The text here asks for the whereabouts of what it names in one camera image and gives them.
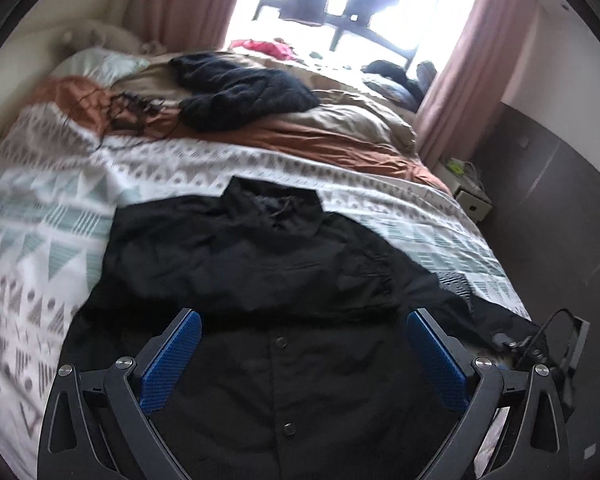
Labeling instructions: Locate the black button shirt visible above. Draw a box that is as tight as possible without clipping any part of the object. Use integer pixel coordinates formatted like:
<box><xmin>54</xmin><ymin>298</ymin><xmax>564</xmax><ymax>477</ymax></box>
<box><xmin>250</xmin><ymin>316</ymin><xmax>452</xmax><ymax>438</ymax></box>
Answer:
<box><xmin>60</xmin><ymin>178</ymin><xmax>536</xmax><ymax>479</ymax></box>

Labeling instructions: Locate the dark clothes pile by window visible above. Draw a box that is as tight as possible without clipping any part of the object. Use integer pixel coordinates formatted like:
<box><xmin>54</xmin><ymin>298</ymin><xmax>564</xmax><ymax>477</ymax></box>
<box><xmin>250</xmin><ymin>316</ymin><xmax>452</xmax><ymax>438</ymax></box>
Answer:
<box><xmin>362</xmin><ymin>60</ymin><xmax>437</xmax><ymax>112</ymax></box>

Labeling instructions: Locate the white bedside table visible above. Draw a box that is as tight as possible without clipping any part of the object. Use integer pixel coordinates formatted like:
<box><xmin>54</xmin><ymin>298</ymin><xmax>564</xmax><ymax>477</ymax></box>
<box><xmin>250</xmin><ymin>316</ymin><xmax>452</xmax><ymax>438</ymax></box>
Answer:
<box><xmin>434</xmin><ymin>158</ymin><xmax>492</xmax><ymax>223</ymax></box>

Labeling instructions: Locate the patterned white bed cover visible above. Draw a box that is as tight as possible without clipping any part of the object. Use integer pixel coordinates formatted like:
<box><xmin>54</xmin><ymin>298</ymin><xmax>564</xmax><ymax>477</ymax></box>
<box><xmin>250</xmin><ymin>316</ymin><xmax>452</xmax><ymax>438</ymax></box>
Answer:
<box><xmin>0</xmin><ymin>104</ymin><xmax>526</xmax><ymax>479</ymax></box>

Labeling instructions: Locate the beige duvet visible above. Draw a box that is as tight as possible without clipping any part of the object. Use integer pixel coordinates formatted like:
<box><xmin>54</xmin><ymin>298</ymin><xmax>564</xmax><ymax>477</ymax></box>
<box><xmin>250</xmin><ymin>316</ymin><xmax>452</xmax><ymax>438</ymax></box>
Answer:
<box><xmin>111</xmin><ymin>51</ymin><xmax>415</xmax><ymax>156</ymax></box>

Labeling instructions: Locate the right pink curtain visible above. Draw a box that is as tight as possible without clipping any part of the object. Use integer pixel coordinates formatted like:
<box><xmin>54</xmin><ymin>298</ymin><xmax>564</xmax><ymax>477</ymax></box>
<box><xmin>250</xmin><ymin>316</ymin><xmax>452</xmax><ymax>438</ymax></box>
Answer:
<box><xmin>414</xmin><ymin>0</ymin><xmax>539</xmax><ymax>168</ymax></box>

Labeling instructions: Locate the dark fuzzy sweater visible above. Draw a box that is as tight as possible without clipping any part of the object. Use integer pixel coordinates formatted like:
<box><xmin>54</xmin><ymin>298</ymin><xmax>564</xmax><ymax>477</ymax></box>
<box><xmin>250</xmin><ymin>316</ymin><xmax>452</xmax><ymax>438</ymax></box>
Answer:
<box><xmin>169</xmin><ymin>52</ymin><xmax>320</xmax><ymax>132</ymax></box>

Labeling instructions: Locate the pale green pillow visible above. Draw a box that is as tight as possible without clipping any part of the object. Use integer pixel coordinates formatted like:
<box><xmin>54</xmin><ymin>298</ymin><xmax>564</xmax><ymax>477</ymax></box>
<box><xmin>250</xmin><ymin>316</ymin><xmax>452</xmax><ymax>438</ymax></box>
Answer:
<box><xmin>50</xmin><ymin>48</ymin><xmax>149</xmax><ymax>87</ymax></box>

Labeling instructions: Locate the red cloth on sill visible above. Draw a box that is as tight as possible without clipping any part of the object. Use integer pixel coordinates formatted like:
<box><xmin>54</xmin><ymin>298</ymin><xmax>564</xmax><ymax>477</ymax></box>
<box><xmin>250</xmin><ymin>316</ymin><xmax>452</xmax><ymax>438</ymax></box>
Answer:
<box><xmin>230</xmin><ymin>39</ymin><xmax>297</xmax><ymax>61</ymax></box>

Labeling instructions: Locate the plush toy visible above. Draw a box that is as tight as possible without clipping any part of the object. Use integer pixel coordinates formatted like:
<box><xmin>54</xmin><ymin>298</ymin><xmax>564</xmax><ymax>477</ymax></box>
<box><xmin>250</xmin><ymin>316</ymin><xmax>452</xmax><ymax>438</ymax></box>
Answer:
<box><xmin>61</xmin><ymin>20</ymin><xmax>166</xmax><ymax>55</ymax></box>

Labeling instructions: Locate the cream padded headboard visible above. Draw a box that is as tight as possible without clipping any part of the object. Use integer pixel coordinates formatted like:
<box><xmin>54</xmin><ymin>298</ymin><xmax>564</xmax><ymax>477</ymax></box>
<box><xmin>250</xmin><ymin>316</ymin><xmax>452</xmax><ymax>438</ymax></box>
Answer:
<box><xmin>0</xmin><ymin>0</ymin><xmax>130</xmax><ymax>136</ymax></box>

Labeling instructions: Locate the black earphone cable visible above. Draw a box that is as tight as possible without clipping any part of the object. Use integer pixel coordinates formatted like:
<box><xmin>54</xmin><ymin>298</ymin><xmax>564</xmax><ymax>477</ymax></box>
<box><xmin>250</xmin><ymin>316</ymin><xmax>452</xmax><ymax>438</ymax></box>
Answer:
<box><xmin>64</xmin><ymin>86</ymin><xmax>182</xmax><ymax>151</ymax></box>

